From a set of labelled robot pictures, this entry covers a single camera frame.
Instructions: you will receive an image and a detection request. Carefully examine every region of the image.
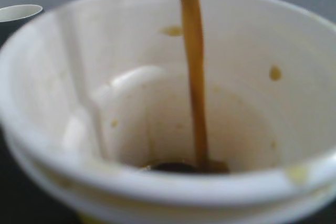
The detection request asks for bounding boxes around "yellow paper cup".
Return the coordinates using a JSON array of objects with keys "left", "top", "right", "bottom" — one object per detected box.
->
[{"left": 1, "top": 0, "right": 335, "bottom": 223}]

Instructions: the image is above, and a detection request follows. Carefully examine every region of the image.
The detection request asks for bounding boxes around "black mug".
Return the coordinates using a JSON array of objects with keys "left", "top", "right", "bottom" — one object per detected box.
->
[{"left": 1, "top": 4, "right": 44, "bottom": 45}]

